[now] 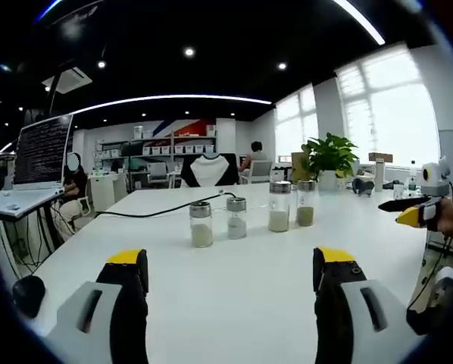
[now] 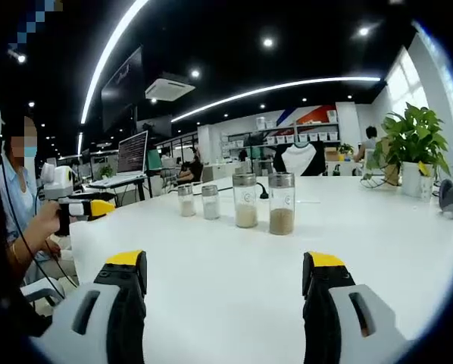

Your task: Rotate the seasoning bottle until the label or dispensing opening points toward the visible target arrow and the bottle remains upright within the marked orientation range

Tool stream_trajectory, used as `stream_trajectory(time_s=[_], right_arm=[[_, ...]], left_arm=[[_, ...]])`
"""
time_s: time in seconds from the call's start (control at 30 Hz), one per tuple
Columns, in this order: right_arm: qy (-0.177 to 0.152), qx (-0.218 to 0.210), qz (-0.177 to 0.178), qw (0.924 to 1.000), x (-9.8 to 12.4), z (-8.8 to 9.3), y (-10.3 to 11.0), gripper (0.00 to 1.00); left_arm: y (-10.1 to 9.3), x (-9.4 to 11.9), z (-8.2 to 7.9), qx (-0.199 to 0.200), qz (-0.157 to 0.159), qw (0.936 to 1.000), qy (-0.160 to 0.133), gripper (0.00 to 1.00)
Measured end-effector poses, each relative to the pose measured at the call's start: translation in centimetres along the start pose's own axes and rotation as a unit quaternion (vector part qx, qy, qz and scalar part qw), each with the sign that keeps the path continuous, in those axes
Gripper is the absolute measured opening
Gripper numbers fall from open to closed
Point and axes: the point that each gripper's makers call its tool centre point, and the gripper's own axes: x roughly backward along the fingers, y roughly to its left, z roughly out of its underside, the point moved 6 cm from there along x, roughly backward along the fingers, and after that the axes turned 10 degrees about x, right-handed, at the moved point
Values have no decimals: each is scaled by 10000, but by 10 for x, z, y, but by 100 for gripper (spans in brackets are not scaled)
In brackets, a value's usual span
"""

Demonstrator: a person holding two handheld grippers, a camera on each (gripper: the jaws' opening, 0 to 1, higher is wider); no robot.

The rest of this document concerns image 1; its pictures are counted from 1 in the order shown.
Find black computer mouse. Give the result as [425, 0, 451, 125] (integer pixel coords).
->
[11, 275, 46, 320]

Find tall glass seasoning bottle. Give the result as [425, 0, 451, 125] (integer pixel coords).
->
[268, 180, 292, 234]
[295, 179, 320, 228]

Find storage shelf with white bins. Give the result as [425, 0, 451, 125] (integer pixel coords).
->
[92, 124, 218, 179]

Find thin black cable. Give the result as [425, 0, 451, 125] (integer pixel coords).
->
[406, 229, 453, 312]

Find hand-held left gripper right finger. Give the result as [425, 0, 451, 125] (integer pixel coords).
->
[312, 246, 420, 364]

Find black and white device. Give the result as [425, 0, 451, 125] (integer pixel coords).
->
[405, 265, 453, 337]

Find black and white office chair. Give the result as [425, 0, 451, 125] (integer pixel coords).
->
[180, 152, 240, 189]

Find green potted plant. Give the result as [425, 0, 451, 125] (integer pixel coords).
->
[301, 132, 361, 192]

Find white side desk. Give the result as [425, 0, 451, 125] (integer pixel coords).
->
[0, 187, 65, 229]

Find computer monitor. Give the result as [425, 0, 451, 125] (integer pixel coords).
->
[13, 113, 74, 191]

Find brown cardboard box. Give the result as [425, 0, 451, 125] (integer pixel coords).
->
[290, 151, 311, 184]

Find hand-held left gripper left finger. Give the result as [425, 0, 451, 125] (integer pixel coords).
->
[46, 249, 150, 364]

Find clear water bottle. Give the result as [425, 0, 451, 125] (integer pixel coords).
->
[408, 160, 419, 196]

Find white mesh office chair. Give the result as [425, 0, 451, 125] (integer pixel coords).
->
[248, 159, 274, 186]

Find short glass seasoning bottle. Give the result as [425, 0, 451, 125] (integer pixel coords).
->
[225, 196, 248, 240]
[189, 201, 214, 249]

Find ceiling air conditioner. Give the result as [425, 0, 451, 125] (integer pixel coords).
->
[41, 67, 94, 96]

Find dark headphones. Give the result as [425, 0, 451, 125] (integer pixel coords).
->
[351, 177, 376, 197]

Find white thermos flask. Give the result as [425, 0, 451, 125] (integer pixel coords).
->
[373, 158, 385, 193]

